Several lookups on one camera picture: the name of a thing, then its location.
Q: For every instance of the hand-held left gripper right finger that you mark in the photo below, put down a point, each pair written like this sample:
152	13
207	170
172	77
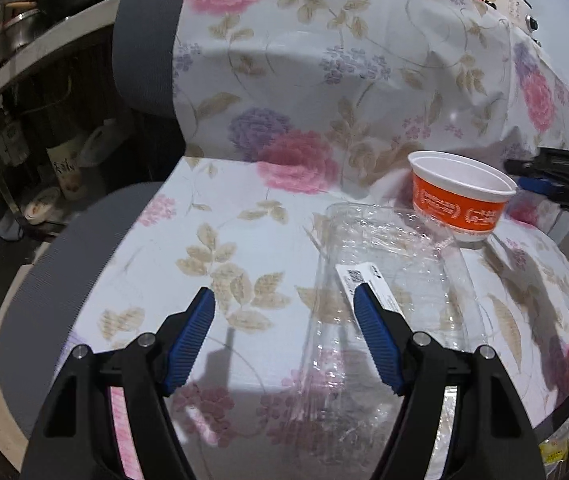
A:
374	335

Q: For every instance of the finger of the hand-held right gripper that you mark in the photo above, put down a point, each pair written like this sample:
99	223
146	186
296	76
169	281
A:
537	185

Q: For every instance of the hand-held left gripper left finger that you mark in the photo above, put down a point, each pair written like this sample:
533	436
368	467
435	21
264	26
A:
192	340

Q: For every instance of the clear plastic container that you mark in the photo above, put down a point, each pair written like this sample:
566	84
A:
414	280

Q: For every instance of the orange and white paper bowl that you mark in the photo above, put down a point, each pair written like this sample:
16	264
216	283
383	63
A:
454	205

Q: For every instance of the floral cloth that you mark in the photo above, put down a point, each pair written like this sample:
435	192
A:
264	240

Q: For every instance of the grey fabric chair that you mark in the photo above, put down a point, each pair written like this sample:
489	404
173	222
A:
54	285

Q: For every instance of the white rice cooker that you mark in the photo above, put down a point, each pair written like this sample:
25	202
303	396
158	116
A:
517	10

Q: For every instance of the white ceramic bowl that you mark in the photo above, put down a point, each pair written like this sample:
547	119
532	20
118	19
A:
42	205

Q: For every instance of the dark bottle with white label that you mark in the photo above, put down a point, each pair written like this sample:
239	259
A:
67	172

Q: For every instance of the white plastic jug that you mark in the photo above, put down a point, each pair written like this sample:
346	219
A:
99	142

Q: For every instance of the clear plastic bag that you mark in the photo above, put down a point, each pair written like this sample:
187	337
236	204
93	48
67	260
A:
557	455

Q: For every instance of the white shelf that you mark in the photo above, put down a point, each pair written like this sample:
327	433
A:
39	55

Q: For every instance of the metal pot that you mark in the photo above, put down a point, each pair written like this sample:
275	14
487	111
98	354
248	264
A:
17	27

